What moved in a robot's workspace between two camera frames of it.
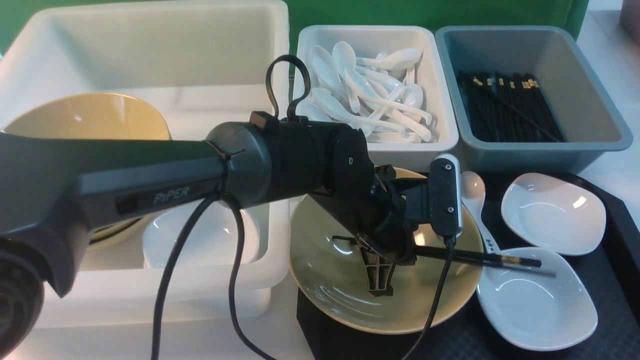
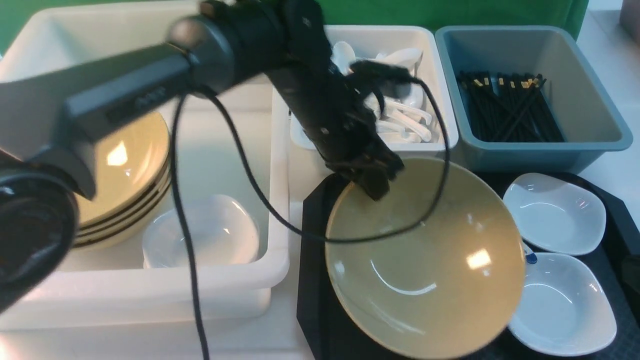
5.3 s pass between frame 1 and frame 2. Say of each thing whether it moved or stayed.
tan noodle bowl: moved
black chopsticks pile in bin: stayed
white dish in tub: stayed
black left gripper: moved
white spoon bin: stayed
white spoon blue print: moved
